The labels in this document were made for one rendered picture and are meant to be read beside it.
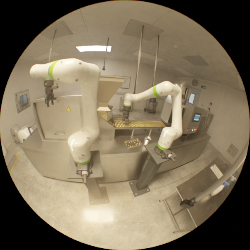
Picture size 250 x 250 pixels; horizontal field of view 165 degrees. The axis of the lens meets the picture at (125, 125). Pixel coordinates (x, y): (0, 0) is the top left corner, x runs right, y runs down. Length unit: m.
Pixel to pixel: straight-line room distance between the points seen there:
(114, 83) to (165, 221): 1.95
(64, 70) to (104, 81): 0.50
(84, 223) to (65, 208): 0.35
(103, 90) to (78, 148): 0.58
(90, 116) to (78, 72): 0.29
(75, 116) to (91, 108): 0.40
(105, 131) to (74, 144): 0.60
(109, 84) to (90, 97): 0.35
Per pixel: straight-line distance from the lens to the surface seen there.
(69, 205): 1.60
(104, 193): 1.52
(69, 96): 0.85
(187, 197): 1.04
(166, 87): 0.73
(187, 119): 1.24
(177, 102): 0.86
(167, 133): 0.73
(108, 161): 1.01
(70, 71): 0.38
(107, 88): 0.85
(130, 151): 0.96
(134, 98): 0.98
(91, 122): 0.57
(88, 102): 0.54
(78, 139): 0.50
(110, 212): 1.47
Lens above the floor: 1.46
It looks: 27 degrees down
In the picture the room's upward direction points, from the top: 8 degrees clockwise
